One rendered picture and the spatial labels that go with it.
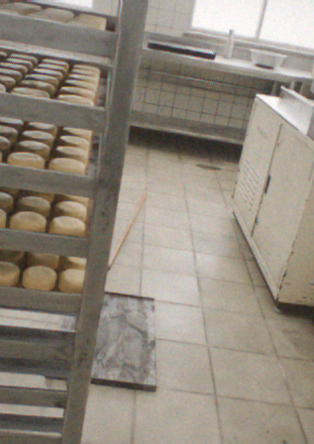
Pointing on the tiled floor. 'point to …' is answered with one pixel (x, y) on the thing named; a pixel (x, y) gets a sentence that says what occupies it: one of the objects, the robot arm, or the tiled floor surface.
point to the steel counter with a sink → (242, 64)
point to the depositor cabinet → (282, 204)
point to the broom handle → (126, 231)
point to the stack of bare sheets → (123, 343)
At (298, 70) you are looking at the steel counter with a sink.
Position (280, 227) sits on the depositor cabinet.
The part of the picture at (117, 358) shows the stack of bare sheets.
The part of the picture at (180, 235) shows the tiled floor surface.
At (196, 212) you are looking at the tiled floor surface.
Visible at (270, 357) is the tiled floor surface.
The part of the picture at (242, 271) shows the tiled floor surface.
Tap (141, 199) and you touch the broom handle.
